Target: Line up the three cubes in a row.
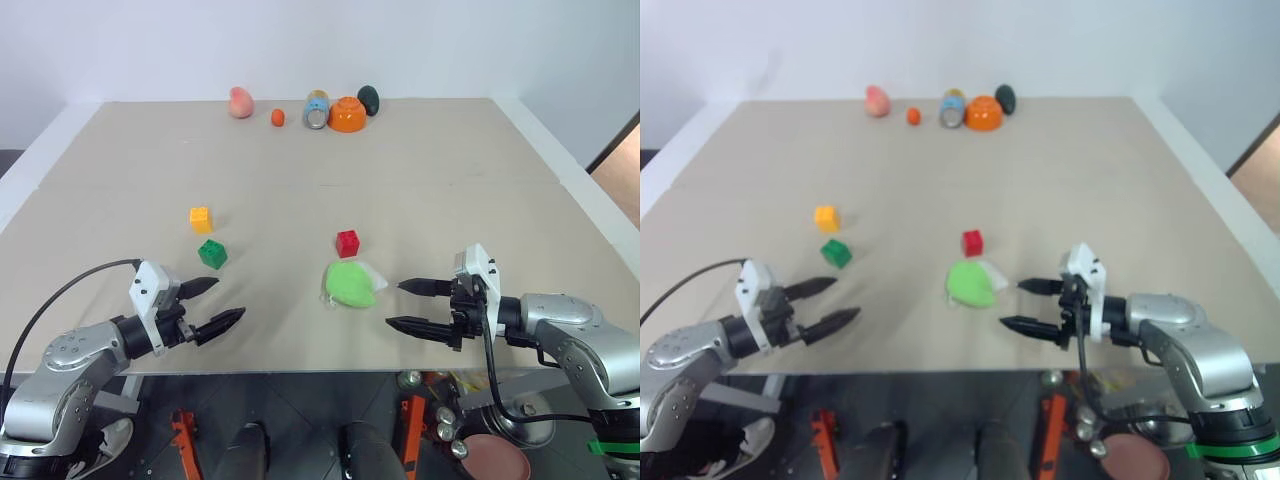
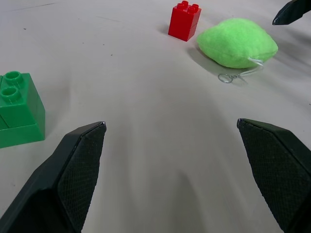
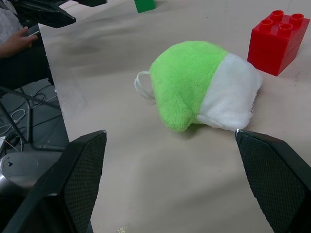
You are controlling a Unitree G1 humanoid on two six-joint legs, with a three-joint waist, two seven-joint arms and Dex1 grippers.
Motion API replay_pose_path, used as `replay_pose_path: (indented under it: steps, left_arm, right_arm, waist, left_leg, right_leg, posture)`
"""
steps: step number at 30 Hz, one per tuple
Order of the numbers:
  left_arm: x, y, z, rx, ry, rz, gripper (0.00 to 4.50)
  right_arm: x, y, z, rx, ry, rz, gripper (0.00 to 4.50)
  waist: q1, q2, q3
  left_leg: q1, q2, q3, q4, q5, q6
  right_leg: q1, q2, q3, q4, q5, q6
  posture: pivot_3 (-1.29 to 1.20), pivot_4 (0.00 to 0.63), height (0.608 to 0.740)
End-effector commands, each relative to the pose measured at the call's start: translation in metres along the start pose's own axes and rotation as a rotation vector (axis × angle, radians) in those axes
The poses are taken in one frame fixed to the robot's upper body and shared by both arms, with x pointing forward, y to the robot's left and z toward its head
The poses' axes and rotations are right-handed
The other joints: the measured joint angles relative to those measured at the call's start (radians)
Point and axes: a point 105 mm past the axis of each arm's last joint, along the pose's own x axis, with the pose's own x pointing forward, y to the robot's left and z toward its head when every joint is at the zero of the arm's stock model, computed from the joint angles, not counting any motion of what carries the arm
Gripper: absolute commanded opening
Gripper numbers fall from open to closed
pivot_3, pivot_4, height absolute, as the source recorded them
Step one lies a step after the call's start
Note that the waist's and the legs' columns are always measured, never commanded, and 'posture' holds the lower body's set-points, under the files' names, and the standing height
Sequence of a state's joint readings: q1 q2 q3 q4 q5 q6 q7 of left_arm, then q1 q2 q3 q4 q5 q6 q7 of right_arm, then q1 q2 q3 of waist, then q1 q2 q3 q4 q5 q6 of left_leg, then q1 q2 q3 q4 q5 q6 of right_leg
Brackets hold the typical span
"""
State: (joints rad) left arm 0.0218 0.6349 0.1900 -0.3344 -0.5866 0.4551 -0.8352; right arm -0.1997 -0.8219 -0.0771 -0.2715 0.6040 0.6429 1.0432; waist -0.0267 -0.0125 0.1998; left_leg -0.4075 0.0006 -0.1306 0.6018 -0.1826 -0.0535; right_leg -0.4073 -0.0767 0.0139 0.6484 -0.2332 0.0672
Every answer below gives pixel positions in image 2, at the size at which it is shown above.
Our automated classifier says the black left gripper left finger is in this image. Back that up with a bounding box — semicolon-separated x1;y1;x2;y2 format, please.
0;121;107;233

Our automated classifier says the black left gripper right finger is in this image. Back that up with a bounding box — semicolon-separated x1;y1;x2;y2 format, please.
237;118;311;233

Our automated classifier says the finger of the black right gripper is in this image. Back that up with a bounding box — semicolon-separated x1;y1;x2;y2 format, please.
272;0;311;26

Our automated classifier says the light green plush toy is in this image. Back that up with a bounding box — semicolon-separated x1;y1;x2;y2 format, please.
196;18;279;69

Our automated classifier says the green toy brick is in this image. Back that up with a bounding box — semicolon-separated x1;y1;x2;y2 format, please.
0;70;46;149

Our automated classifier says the red toy brick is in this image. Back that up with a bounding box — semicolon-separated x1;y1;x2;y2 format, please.
168;0;202;42

